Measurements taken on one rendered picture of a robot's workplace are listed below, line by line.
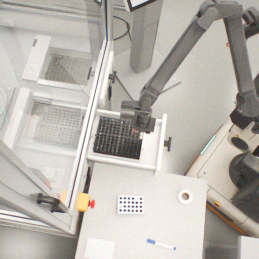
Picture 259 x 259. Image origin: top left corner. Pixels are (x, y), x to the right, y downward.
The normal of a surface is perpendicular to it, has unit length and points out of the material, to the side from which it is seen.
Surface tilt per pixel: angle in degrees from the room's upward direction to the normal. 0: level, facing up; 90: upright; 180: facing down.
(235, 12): 55
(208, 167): 0
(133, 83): 5
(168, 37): 0
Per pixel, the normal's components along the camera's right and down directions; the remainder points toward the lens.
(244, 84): -0.17, 0.43
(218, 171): 0.04, -0.38
